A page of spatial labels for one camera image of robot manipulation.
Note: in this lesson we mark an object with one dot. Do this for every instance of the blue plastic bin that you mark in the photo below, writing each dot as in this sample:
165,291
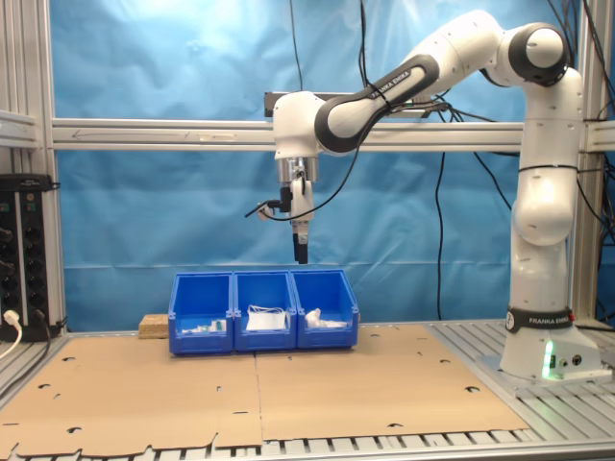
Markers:
327,338
264,293
202,343

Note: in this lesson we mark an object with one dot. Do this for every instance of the flat white printed packet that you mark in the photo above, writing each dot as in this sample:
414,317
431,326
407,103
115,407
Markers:
334,324

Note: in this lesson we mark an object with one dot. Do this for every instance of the pale surgical masks stack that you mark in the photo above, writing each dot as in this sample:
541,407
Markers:
264,321

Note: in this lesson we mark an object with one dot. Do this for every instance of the brown cardboard sheet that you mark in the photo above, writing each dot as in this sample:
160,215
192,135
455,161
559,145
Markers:
134,398
384,394

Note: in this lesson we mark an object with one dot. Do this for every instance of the black upright power strip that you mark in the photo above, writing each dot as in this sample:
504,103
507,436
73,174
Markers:
33,249

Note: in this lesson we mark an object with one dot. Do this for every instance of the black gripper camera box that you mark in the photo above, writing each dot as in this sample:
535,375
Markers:
286,199

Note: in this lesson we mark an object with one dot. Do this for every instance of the aluminium horizontal frame beam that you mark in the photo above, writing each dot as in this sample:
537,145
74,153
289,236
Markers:
192,135

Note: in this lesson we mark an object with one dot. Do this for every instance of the aluminium frame post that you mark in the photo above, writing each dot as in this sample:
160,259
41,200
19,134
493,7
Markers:
593,240
29,72

